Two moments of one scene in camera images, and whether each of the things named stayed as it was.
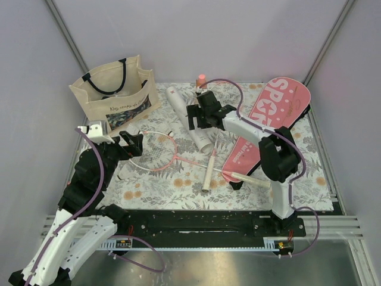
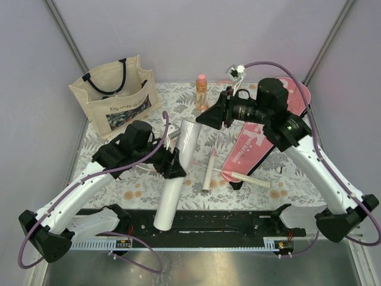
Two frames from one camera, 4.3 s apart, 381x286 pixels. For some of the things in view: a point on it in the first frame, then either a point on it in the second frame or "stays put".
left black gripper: x=134 y=151 → x=165 y=166
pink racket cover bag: x=282 y=100 stays put
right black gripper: x=193 y=111 → x=222 y=111
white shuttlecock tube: x=198 y=134 → x=171 y=187
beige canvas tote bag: x=120 y=94 stays put
